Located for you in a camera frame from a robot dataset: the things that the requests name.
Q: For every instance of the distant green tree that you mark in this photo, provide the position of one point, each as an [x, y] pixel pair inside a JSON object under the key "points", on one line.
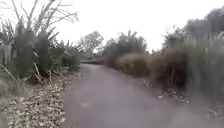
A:
{"points": [[90, 41]]}

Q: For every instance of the grey asphalt path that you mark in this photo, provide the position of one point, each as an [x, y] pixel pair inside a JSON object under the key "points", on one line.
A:
{"points": [[110, 103]]}

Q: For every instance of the row of dense bushes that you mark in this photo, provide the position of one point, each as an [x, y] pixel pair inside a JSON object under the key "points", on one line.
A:
{"points": [[186, 63]]}

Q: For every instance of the leaf-strewn verge with dead branches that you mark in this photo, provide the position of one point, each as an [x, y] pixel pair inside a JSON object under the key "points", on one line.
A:
{"points": [[36, 103]]}

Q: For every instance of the bare tree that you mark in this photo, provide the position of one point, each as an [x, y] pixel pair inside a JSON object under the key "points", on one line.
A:
{"points": [[40, 16]]}

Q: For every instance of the green flax bushes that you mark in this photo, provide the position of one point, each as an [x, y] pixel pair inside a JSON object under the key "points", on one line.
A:
{"points": [[25, 53]]}

